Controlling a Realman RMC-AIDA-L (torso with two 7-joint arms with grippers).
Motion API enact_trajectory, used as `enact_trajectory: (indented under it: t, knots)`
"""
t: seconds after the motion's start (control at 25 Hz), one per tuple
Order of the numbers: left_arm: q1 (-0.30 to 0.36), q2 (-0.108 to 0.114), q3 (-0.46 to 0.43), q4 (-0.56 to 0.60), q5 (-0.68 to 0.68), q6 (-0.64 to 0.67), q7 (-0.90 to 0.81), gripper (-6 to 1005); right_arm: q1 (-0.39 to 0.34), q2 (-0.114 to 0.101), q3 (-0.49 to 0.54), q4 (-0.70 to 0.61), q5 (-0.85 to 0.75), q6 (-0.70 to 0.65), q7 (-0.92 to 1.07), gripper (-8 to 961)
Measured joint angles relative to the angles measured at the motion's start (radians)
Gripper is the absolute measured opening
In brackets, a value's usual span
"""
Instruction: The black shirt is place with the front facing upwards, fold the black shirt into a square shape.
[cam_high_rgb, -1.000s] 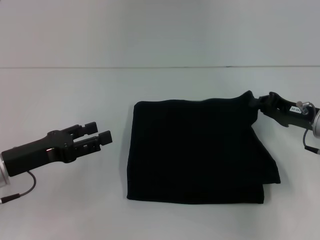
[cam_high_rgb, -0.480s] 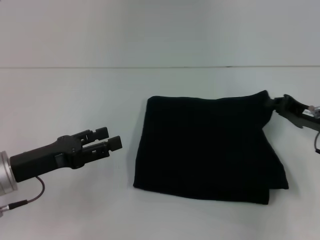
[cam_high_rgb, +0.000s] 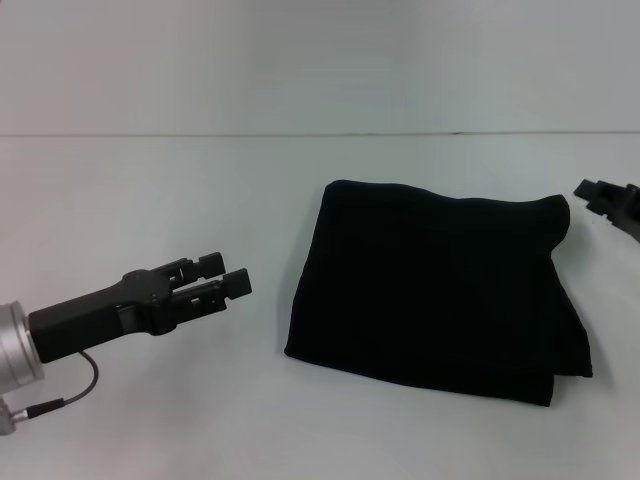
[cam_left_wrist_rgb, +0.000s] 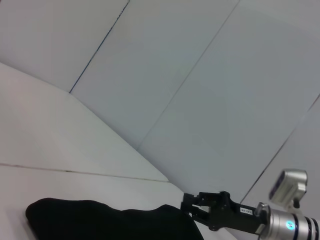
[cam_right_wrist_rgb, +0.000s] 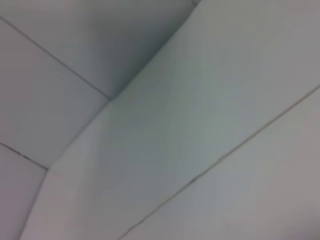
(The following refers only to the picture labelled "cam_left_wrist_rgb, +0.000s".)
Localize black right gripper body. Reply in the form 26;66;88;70
197;191;268;235

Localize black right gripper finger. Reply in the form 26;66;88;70
180;192;213;210
180;207;213;226

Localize black shirt with FREE print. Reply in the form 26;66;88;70
24;197;205;240

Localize right arm plug with cable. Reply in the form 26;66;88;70
255;201;270;216

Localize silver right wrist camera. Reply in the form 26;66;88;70
268;169;308;209

